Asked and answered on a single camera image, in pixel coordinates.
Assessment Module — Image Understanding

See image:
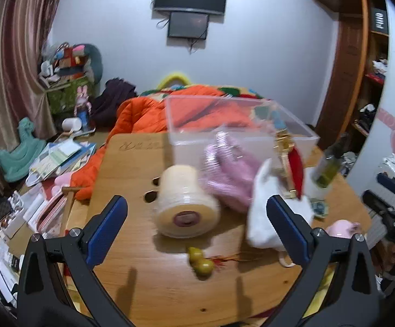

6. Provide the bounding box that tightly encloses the pink bunny doll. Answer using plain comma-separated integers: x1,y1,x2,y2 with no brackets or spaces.
75,86,92,126

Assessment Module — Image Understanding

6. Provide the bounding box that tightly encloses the pile of toys and boxes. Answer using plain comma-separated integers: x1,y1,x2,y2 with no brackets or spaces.
37,43,102,91

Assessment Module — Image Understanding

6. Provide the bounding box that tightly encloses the pile of papers and books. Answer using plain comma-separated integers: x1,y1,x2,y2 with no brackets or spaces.
27,138,97,186

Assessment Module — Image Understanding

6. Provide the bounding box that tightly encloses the white cup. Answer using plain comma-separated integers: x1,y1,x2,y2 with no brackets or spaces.
62,117,82,133

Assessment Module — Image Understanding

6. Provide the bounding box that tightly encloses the pink piggy figurine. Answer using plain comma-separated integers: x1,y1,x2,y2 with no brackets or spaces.
326,220,363,238

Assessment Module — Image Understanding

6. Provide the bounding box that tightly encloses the small teal patterned packet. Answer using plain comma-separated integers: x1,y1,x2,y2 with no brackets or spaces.
312,200,328,217

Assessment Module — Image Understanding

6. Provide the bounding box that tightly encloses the teal plush rocking horse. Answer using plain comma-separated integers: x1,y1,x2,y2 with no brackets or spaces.
0,117,46,183

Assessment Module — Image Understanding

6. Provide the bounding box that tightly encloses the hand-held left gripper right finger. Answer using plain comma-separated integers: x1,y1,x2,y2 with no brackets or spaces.
266,195,380,327

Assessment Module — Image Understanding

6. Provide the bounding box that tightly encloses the wooden desktop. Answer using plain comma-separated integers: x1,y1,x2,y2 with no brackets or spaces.
66,133,373,327

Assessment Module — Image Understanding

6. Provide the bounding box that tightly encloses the yellow foam ring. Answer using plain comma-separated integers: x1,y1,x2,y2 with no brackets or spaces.
158,72,191,89

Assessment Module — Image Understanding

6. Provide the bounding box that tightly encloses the white cloth bag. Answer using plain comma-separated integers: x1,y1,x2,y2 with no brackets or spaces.
246,158,315,268

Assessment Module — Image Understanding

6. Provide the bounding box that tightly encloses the orange puffer jacket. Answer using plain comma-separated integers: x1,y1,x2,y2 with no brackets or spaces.
71,85,276,201

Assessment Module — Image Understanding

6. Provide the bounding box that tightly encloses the green patterned box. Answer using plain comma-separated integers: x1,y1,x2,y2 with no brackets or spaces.
46,77,94,114

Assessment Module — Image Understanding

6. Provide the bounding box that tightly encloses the pink striped curtain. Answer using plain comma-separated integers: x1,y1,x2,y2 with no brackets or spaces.
0,0,72,150

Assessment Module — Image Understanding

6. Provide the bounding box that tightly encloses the colourful patchwork blanket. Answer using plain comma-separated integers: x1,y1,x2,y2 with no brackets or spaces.
139,83,273,101

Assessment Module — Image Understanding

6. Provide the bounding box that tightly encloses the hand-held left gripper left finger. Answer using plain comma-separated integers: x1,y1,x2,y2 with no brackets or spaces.
16,195,140,327

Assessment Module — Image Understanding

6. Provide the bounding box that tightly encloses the olive green glass bottle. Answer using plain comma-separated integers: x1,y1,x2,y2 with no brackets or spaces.
310,133,349,200

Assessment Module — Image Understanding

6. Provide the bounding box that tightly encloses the brown wooden wardrobe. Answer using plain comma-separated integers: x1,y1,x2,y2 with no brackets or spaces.
304,0,390,144

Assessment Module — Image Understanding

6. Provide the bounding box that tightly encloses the yellow gourd pendant red tassel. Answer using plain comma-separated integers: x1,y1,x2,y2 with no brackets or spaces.
188,247,249,277

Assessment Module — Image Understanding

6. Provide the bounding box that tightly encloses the red gold hanging ornament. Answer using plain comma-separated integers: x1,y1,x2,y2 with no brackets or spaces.
274,116,307,200

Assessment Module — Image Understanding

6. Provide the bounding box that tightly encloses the clear plastic storage box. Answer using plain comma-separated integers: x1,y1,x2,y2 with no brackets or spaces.
164,95,320,174

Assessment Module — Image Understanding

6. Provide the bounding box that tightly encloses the black box white print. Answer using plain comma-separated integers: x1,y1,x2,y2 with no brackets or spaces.
369,7,388,35

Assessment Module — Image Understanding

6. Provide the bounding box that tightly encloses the small black wall monitor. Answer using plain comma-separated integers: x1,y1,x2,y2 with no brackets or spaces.
168,11,210,40

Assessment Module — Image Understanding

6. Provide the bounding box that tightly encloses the pile of boxes and packets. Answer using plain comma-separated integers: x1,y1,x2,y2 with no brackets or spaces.
0,184,72,314

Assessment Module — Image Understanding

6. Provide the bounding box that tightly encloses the round cream powder jar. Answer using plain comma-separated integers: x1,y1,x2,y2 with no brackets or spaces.
153,164,221,238

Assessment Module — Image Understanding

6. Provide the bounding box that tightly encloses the dark purple cloth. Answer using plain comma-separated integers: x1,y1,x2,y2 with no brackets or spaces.
92,78,138,118

